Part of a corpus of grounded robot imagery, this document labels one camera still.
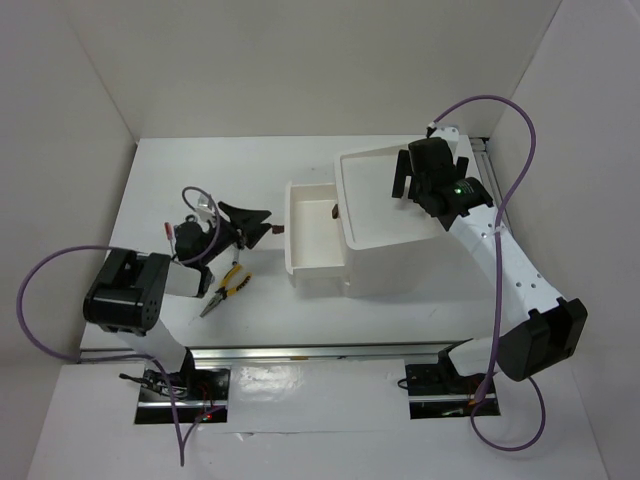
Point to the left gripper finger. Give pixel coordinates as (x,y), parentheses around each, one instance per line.
(244,218)
(254,231)

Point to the front aluminium rail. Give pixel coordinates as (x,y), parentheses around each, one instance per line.
(297,353)

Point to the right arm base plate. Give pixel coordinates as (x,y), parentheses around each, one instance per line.
(435,394)

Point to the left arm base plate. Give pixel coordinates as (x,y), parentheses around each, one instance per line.
(206,397)

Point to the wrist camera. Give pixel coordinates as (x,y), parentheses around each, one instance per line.
(203,210)
(448,133)

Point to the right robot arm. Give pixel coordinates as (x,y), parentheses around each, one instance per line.
(536,327)

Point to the right aluminium rail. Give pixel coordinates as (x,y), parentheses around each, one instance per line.
(479,146)

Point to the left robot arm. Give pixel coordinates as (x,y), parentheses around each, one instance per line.
(126,297)

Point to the red precision screwdriver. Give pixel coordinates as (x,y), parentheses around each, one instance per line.
(169,232)

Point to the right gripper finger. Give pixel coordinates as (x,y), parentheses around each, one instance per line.
(461,167)
(403,176)

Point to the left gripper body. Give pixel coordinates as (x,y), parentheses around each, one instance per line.
(228,233)

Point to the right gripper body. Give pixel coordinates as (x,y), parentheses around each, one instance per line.
(415,179)

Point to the aluminium rail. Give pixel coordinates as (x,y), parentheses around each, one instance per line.
(297,353)
(479,146)

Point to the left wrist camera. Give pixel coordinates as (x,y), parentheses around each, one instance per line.
(203,210)

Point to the white drawer cabinet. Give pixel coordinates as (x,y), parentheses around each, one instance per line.
(385,240)

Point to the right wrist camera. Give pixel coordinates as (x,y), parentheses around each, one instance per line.
(448,133)

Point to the yellow black pliers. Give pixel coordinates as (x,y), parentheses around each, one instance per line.
(232,283)

